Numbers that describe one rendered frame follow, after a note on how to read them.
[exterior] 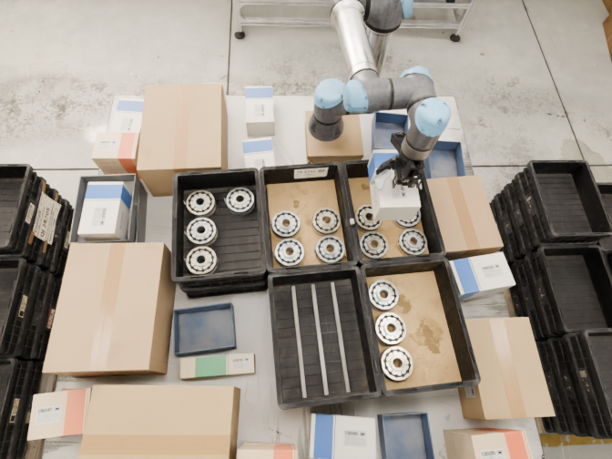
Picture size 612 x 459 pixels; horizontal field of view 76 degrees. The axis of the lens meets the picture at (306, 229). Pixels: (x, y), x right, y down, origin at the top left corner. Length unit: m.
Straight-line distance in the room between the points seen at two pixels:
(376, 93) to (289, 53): 2.24
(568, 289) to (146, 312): 1.86
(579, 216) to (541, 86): 1.47
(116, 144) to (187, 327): 0.75
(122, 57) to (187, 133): 1.79
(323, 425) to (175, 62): 2.61
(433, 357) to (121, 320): 0.99
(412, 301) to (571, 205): 1.17
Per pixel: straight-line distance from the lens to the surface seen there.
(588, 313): 2.28
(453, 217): 1.55
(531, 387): 1.49
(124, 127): 1.83
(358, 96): 0.98
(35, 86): 3.37
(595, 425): 2.05
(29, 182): 2.13
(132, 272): 1.39
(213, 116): 1.63
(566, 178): 2.41
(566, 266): 2.31
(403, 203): 1.19
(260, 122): 1.74
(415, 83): 1.02
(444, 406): 1.54
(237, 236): 1.43
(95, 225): 1.51
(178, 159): 1.54
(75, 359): 1.39
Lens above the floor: 2.14
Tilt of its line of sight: 66 degrees down
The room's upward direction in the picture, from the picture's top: 7 degrees clockwise
